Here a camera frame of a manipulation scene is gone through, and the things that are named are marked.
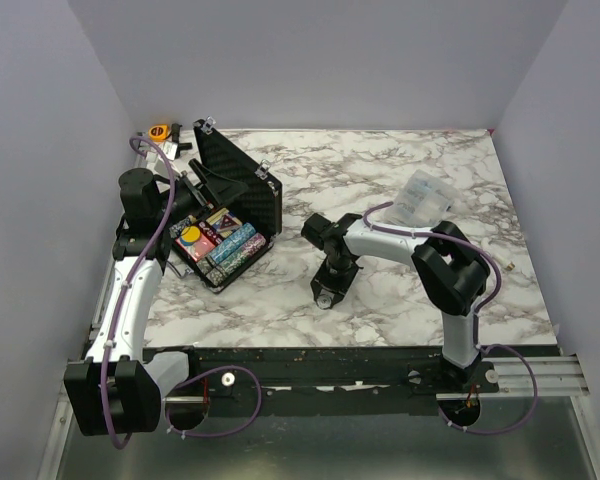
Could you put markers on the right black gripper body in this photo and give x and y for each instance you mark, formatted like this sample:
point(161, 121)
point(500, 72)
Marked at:
point(336, 275)

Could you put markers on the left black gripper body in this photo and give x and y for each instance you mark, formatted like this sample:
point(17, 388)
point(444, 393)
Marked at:
point(188, 200)

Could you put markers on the red triangular dealer button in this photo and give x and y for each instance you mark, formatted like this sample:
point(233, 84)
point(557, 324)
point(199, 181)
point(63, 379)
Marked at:
point(227, 224)

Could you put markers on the yellow round button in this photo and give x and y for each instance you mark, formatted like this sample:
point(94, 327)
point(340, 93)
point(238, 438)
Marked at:
point(190, 235)

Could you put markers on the white poker chip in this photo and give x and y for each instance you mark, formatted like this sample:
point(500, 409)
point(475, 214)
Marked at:
point(324, 302)

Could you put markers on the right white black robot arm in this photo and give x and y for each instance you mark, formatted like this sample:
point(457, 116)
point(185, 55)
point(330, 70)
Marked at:
point(452, 271)

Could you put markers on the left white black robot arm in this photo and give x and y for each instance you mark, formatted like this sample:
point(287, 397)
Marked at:
point(113, 390)

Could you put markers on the red playing card deck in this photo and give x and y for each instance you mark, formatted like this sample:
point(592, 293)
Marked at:
point(198, 250)

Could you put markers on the blue poker chip row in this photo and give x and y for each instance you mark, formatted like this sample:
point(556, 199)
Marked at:
point(230, 244)

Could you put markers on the purple poker chip row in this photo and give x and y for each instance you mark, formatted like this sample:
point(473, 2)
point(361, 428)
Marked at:
point(242, 254)

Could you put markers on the orange tape measure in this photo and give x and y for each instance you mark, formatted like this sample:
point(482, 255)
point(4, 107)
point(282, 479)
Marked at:
point(159, 133)

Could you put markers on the clear plastic box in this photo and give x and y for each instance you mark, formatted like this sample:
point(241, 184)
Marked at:
point(422, 202)

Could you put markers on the black mounting rail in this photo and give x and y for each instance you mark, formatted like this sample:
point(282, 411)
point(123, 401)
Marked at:
point(323, 381)

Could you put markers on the aluminium side rail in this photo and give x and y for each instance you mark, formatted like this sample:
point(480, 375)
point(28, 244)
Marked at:
point(94, 325)

